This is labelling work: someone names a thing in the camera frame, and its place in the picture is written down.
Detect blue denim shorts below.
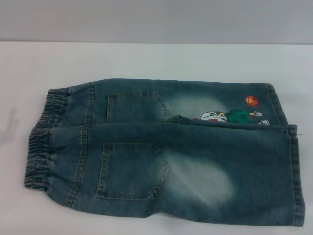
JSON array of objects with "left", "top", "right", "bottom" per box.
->
[{"left": 23, "top": 77, "right": 308, "bottom": 235}]

